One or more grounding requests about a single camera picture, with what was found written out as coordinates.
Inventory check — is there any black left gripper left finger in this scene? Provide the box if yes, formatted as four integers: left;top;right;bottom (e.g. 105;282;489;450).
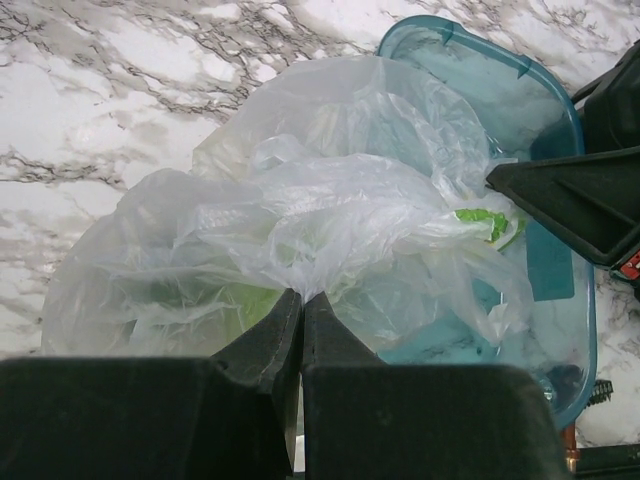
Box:
1;291;302;479

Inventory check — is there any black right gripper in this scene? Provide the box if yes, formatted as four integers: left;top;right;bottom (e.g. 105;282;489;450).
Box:
486;47;640;270

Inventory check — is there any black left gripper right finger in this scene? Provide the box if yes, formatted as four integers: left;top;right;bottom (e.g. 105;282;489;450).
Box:
302;294;570;479

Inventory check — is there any clear plastic bag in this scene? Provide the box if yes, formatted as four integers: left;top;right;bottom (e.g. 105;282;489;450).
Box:
42;56;534;356

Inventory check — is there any teal transparent plastic tray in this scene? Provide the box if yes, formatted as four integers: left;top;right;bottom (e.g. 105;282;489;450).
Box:
378;15;597;426

